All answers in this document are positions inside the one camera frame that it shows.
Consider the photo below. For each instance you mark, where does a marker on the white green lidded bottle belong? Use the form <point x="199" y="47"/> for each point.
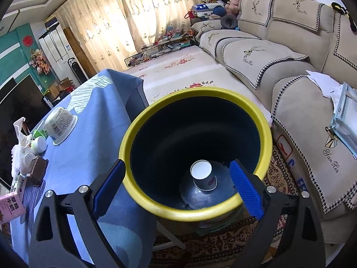
<point x="38" y="145"/>

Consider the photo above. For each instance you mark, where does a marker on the low glass table with clutter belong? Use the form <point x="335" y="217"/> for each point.
<point x="166" y="44"/>

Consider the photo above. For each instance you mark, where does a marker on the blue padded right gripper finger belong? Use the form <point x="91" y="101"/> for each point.
<point x="302" y="242"/>

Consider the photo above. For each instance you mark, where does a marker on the beige sofa with covers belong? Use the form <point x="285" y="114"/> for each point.
<point x="277" y="48"/>

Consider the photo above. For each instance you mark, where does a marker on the black flat screen television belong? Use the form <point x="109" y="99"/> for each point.
<point x="24" y="100"/>

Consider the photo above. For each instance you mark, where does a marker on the cream embroidered curtains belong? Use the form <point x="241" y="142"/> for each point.
<point x="109" y="31"/>

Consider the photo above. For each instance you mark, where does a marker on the yellow rimmed black trash bin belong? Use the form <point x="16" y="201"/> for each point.
<point x="166" y="138"/>

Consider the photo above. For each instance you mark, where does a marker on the blue tablecloth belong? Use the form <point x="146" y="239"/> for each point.
<point x="105" y="106"/>

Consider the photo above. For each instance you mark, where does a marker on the black tower fan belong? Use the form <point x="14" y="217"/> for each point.
<point x="77" y="70"/>

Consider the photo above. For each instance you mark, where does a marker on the white papers on sofa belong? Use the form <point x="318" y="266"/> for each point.
<point x="325" y="85"/>

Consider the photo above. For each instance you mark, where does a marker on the green patterned white box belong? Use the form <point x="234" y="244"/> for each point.
<point x="18" y="184"/>

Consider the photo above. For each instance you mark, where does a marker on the artificial flower wall decoration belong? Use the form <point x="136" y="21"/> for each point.
<point x="39" y="62"/>

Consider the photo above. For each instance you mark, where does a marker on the pink milk carton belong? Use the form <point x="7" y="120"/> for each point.
<point x="10" y="207"/>

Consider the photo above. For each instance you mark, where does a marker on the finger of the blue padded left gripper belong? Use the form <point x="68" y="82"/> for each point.
<point x="52" y="242"/>

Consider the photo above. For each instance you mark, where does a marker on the blue clear document folder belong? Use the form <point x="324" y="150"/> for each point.
<point x="344" y="120"/>

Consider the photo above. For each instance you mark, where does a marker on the white paper cup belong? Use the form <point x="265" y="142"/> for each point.
<point x="203" y="175"/>

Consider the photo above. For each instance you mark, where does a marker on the white foam fruit net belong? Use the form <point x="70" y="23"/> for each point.
<point x="21" y="160"/>

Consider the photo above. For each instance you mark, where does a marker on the white instant noodle bowl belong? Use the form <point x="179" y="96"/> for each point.
<point x="59" y="124"/>

